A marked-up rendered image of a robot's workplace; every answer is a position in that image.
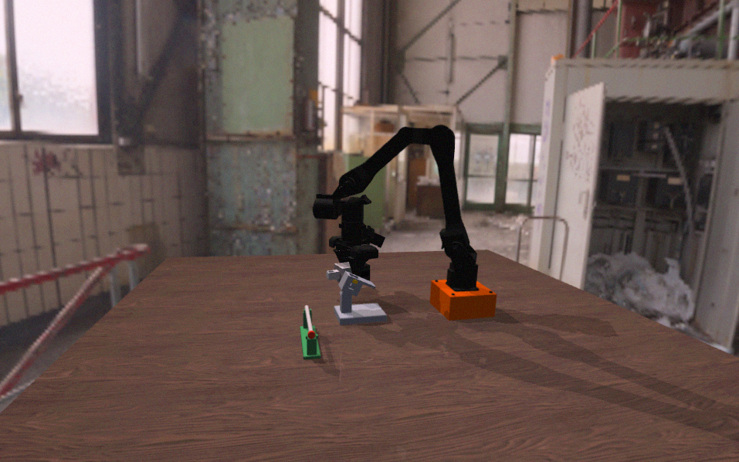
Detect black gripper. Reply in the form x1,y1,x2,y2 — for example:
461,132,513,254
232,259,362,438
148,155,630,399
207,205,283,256
329,220,378,277

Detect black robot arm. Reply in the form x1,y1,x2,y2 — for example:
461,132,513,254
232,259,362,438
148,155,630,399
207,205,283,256
313,124,480,291

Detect white tapered pin with red head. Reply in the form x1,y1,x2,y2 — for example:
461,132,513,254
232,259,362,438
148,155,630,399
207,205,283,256
305,305,316,339

